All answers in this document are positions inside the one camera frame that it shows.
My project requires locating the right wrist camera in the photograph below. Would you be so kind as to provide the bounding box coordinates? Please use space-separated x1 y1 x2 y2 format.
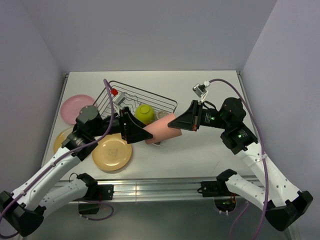
192 81 210 103

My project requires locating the aluminium front rail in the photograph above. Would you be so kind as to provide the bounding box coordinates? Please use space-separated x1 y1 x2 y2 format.
24 177 266 205

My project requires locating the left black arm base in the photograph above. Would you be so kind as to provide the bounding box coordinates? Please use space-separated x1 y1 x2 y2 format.
67 173 115 221

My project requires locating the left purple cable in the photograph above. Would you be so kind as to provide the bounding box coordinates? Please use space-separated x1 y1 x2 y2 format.
0 78 117 237

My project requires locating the small patterned glass cup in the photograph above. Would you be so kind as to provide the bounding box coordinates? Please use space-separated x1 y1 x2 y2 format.
155 110 168 120

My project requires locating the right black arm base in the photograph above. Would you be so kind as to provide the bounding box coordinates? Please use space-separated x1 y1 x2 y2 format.
197 180 245 215

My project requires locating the cream yellow floral plate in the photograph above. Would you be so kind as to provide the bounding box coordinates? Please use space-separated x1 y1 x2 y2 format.
53 127 73 154

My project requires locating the pink plastic cup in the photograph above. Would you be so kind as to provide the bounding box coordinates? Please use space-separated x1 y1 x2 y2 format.
143 113 182 145

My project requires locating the metal wire dish rack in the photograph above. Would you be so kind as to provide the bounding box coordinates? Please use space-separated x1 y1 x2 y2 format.
94 80 178 127

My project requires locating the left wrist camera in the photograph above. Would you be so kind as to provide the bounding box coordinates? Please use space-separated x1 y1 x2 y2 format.
110 88 126 106

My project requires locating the lime green bowl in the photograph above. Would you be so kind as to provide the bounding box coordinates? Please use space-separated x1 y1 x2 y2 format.
134 104 155 125

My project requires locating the orange plastic plate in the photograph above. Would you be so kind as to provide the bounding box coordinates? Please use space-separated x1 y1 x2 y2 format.
92 134 133 172

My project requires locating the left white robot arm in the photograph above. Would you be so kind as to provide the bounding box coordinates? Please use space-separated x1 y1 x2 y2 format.
0 105 153 237

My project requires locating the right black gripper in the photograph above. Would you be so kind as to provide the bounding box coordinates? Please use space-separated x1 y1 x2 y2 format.
167 99 230 131

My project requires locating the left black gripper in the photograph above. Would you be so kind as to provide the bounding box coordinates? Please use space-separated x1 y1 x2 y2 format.
90 106 153 143

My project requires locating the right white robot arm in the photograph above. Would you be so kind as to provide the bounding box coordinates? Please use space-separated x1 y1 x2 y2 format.
168 97 313 231

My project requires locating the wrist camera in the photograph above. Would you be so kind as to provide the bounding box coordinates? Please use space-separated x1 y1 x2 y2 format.
110 88 126 106
192 81 210 103

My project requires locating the pink plastic plate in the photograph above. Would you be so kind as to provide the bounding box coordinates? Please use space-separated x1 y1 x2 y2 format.
60 94 95 125

